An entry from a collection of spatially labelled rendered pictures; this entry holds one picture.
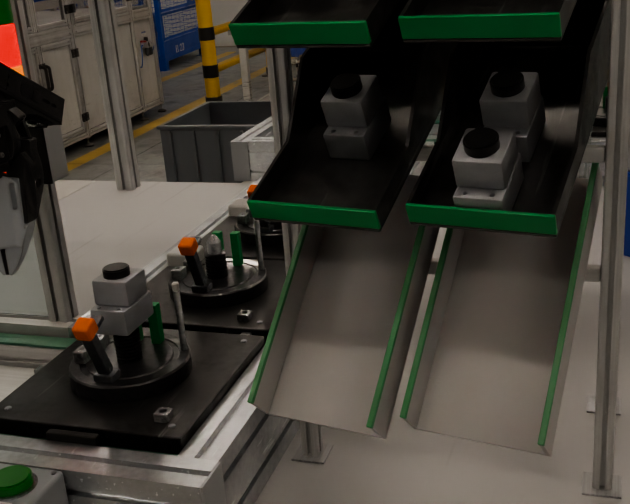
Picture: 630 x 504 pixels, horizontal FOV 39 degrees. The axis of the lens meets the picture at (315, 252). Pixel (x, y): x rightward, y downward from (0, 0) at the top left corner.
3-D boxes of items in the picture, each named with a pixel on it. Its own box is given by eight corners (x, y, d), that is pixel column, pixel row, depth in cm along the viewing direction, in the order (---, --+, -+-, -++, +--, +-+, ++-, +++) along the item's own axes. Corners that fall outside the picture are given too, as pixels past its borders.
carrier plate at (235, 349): (183, 455, 90) (180, 437, 89) (-15, 432, 97) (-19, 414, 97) (266, 349, 111) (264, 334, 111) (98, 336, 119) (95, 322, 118)
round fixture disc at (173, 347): (159, 409, 95) (156, 392, 95) (47, 397, 100) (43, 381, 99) (211, 350, 108) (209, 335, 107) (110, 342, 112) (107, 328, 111)
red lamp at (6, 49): (5, 69, 105) (-3, 27, 104) (-30, 70, 107) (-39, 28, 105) (30, 62, 110) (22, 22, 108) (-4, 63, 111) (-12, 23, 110)
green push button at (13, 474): (19, 508, 83) (15, 490, 83) (-17, 503, 85) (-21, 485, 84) (43, 483, 87) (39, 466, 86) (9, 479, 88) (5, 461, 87)
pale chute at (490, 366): (552, 457, 79) (543, 445, 75) (413, 429, 85) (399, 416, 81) (604, 180, 88) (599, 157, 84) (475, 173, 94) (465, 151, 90)
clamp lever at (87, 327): (110, 378, 97) (86, 330, 92) (94, 377, 98) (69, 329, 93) (123, 354, 100) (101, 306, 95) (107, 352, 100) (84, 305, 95)
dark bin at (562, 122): (557, 238, 74) (549, 170, 69) (409, 225, 79) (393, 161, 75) (618, 47, 90) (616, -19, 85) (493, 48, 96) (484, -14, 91)
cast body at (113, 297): (128, 337, 98) (118, 278, 96) (93, 334, 99) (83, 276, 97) (162, 306, 105) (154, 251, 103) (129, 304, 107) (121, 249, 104)
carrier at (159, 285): (270, 344, 113) (261, 252, 108) (103, 332, 120) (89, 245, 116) (325, 274, 134) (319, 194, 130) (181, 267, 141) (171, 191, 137)
